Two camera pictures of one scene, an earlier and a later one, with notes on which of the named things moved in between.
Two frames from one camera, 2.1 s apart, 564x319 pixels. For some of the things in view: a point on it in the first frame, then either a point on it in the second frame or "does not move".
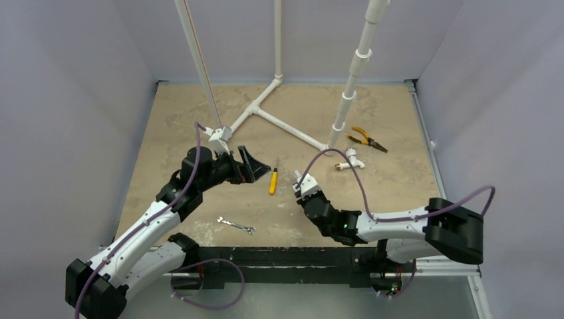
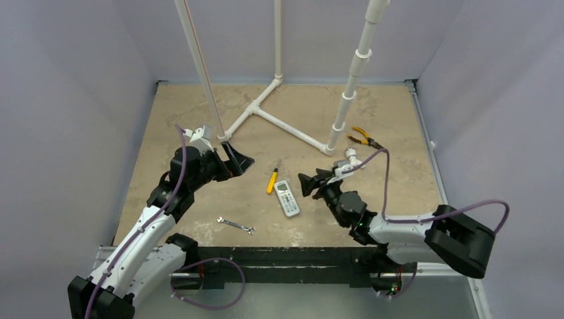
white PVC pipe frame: x=376 y=12 does not move
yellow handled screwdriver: x=274 y=179 does not move
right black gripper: x=311 y=195 -> x=322 y=184
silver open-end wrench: x=249 y=229 does not move
